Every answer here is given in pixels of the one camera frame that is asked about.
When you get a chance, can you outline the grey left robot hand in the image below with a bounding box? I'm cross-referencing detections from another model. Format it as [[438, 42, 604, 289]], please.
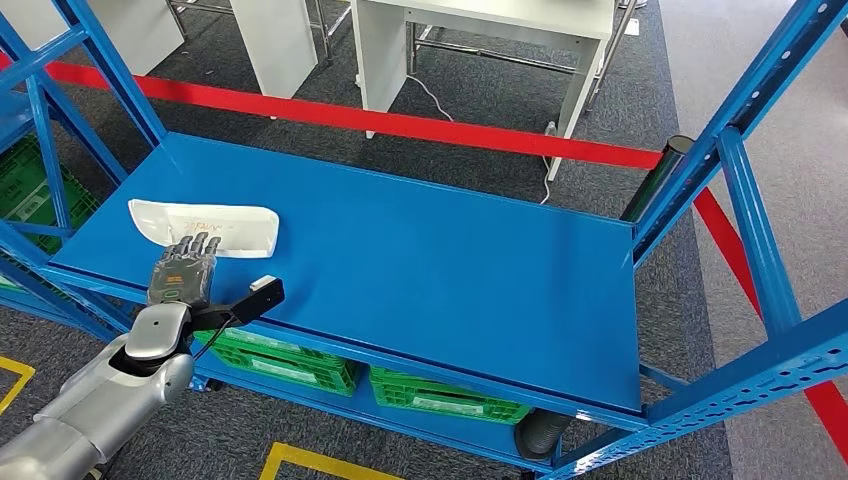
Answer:
[[146, 231, 223, 308]]

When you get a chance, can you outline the blue steel shelf rack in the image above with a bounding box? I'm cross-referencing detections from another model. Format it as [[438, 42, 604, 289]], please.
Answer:
[[0, 0, 848, 480], [0, 66, 101, 313]]

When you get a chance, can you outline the white desk panel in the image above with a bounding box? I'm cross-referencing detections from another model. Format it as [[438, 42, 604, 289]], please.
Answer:
[[86, 0, 186, 77], [228, 0, 320, 101]]

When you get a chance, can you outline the red barrier belt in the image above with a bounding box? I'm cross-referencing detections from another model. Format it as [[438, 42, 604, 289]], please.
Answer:
[[0, 52, 664, 171]]

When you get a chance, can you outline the black camera cable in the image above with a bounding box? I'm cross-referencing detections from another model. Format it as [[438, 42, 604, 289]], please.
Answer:
[[192, 316, 238, 363]]

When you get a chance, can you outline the white plastic shell part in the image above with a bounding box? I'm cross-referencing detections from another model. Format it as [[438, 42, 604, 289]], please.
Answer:
[[127, 198, 281, 260]]

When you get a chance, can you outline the green plastic crate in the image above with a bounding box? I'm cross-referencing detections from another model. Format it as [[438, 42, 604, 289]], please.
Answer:
[[210, 344, 360, 398], [0, 135, 101, 257], [198, 327, 363, 374], [368, 366, 534, 426]]

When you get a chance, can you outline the black ribbed hose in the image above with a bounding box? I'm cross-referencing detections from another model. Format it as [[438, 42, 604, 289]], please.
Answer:
[[514, 409, 575, 462]]

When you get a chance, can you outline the white desk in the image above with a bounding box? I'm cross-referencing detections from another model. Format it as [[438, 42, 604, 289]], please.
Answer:
[[351, 0, 619, 184]]

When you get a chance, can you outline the white power cable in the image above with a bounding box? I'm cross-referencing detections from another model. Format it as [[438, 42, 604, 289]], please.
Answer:
[[405, 74, 556, 206]]

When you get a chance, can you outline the yellow floor tape square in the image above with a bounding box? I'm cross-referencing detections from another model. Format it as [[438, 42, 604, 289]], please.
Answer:
[[0, 356, 36, 416]]

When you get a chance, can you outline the steel tube frame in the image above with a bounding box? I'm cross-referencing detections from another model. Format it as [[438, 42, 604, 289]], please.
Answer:
[[407, 0, 639, 111]]

